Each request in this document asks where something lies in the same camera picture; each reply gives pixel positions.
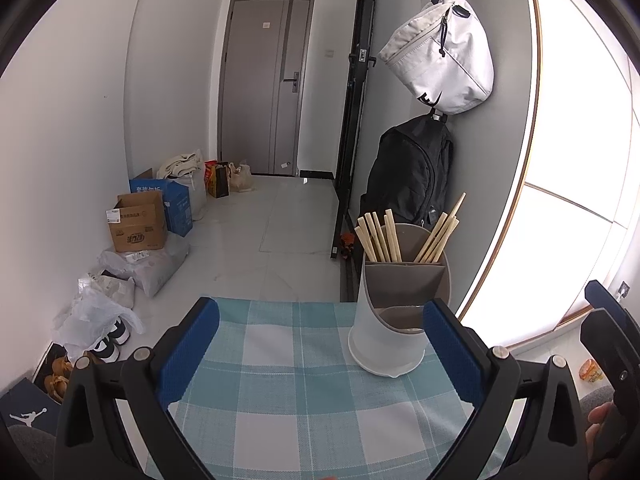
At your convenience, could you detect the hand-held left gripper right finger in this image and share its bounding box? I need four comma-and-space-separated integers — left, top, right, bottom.
422, 297, 588, 480

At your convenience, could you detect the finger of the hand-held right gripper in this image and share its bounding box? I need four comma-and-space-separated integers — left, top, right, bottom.
580, 307, 640, 411
585, 280, 638, 333

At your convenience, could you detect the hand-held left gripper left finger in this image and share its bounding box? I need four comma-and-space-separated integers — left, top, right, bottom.
52, 296, 221, 480

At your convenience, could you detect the white grey utensil holder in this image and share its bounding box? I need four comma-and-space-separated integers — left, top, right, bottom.
348, 223, 448, 378

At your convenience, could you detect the white shoulder bag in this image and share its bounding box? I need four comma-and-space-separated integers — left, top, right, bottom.
378, 0, 496, 116

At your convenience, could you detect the person's right hand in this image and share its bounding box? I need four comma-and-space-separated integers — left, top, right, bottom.
586, 402, 616, 467

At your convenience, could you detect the small orange translucent object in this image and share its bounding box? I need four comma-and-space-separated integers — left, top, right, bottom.
579, 357, 608, 383

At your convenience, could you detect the black white sneaker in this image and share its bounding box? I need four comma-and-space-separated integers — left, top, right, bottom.
92, 337, 121, 362
107, 320, 132, 346

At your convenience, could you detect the grey plastic parcel bag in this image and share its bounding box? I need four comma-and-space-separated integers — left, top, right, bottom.
97, 232, 191, 297

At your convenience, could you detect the white grey parcel bag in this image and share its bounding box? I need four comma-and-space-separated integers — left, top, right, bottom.
77, 272, 137, 311

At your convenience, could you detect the clear plastic bag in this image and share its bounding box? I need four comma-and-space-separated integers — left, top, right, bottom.
54, 287, 146, 361

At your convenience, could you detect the teal checked tablecloth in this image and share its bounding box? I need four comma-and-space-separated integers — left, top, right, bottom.
145, 297, 511, 480

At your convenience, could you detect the brown cardboard box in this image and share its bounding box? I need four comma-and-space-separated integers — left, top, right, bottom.
106, 190, 168, 253

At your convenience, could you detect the blue cardboard box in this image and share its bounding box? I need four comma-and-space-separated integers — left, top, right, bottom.
129, 169, 194, 238

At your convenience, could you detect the white plastic bag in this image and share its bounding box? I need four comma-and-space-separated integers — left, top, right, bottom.
187, 160, 208, 221

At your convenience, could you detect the large bright window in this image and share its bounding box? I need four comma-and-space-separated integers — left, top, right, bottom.
460, 0, 640, 351

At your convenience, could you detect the black yellow paper bag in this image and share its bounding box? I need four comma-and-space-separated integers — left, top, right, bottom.
207, 162, 231, 198

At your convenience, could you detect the navy shoebox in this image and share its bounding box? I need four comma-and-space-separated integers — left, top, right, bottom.
0, 377, 63, 436

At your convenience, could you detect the beige shopping bag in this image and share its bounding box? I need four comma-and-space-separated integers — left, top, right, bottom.
227, 160, 256, 193

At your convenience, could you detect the cream folded cloth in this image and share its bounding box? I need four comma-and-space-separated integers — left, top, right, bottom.
159, 152, 202, 179

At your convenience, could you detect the black backpack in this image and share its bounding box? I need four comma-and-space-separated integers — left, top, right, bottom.
359, 114, 456, 233

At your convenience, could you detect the person's grey trouser leg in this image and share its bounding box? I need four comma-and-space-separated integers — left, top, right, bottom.
0, 422, 56, 480

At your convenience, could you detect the grey entrance door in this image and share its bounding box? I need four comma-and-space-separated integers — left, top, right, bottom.
217, 0, 316, 177

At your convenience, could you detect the black metal door frame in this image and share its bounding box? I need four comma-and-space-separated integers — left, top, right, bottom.
330, 0, 381, 261

